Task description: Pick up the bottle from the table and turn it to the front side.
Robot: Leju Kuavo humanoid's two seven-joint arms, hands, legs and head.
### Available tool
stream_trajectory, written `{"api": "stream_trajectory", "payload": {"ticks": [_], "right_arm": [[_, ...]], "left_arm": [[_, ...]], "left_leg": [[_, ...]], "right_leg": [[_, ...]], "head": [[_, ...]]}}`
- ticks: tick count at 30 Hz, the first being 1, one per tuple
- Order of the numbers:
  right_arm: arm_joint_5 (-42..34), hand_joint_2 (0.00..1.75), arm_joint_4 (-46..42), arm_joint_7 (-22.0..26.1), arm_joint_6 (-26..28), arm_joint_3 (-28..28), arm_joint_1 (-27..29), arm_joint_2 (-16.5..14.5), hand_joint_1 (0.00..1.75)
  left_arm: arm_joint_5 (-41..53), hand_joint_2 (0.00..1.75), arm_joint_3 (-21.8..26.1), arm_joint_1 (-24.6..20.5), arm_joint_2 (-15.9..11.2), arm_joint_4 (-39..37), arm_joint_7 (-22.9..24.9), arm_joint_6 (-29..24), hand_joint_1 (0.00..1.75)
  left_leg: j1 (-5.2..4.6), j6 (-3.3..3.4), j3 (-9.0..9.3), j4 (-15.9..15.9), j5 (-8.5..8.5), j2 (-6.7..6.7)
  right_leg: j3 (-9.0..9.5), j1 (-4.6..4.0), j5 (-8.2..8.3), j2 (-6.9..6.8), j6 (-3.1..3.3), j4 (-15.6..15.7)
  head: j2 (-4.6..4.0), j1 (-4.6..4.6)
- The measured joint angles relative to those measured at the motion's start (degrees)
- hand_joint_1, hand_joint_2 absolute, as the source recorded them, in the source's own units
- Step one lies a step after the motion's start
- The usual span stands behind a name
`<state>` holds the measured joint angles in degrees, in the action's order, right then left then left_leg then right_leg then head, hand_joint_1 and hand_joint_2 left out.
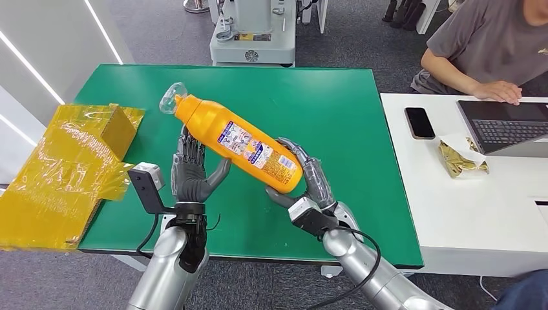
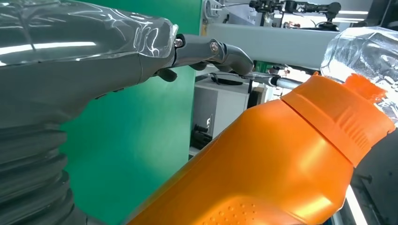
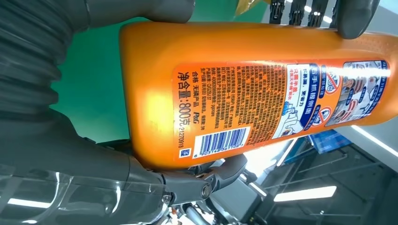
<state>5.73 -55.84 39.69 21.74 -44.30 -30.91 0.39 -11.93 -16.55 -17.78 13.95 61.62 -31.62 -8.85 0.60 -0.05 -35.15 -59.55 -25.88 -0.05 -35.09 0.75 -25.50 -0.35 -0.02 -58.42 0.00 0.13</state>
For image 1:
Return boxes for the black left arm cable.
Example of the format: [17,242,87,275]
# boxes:
[136,212,160,258]

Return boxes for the white furniture panel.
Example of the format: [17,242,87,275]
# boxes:
[416,0,442,36]
[315,0,329,34]

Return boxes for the person's blue trouser leg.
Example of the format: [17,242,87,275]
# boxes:
[492,269,548,310]

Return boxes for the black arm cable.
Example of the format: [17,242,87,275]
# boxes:
[136,212,160,258]
[306,227,382,310]

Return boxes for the person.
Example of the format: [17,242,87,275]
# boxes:
[408,0,548,108]

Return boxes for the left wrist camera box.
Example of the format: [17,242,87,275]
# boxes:
[127,161,176,215]

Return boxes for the white table foot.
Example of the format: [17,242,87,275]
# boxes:
[110,254,149,273]
[320,265,343,280]

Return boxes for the chrome round stand base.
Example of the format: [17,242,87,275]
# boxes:
[183,0,211,14]

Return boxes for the yellow taped cardboard box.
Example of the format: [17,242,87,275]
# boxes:
[0,103,145,253]

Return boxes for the black smartphone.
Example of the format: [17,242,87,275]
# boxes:
[404,107,436,141]

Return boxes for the person's right hand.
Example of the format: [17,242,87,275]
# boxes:
[470,81,524,107]

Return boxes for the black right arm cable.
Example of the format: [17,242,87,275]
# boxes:
[306,227,382,310]

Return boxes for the thin white floor cable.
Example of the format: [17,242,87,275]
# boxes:
[478,276,500,302]

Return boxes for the black chair legs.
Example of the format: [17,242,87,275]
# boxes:
[381,0,427,32]

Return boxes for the dark grey laptop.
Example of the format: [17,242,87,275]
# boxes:
[456,99,548,158]

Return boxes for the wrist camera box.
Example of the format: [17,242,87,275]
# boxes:
[127,161,176,215]
[288,201,339,238]

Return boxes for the gold snack packet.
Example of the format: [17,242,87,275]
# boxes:
[437,138,489,180]

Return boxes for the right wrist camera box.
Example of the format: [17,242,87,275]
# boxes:
[288,201,339,238]

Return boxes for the grey machine base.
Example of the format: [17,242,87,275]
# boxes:
[209,0,297,68]

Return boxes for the orange plastic bottle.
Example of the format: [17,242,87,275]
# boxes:
[159,82,304,194]

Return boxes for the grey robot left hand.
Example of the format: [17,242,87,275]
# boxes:
[170,125,232,204]

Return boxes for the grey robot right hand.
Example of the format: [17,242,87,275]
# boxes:
[265,136,339,211]

